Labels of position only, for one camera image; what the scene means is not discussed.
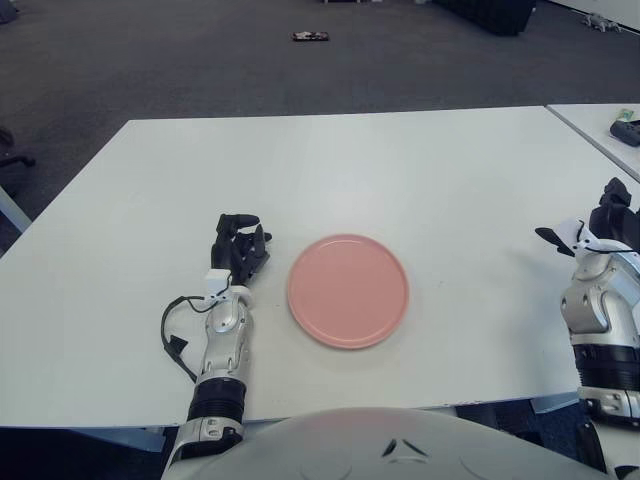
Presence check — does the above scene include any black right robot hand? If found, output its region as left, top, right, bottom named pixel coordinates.
left=534, top=177, right=640, bottom=257

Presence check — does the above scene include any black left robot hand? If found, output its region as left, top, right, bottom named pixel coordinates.
left=209, top=213, right=275, bottom=289

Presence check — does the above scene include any pink round plate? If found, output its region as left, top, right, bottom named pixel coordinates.
left=287, top=231, right=411, bottom=350

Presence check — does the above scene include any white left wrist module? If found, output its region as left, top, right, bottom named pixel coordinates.
left=204, top=268, right=234, bottom=301

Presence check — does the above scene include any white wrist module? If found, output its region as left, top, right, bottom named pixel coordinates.
left=204, top=268, right=234, bottom=301
left=552, top=218, right=634, bottom=259

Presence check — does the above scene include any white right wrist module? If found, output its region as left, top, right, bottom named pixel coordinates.
left=552, top=218, right=634, bottom=259

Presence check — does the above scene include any dark grey handheld controller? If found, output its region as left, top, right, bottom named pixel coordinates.
left=608, top=119, right=640, bottom=148

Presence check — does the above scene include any small grey robot dog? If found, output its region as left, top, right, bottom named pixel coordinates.
left=579, top=13, right=624, bottom=32

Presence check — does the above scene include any white table leg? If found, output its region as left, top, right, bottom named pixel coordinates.
left=0, top=185, right=32, bottom=235

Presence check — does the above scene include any black office chair base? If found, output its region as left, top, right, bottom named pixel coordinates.
left=0, top=124, right=37, bottom=169

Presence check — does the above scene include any black box on floor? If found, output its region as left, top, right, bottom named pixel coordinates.
left=432, top=0, right=537, bottom=37

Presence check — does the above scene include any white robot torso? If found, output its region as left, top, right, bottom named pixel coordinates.
left=164, top=407, right=619, bottom=480

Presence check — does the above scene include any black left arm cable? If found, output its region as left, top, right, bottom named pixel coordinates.
left=160, top=295, right=211, bottom=384

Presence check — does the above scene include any white table frame beam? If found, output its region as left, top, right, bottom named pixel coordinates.
left=530, top=392, right=581, bottom=414

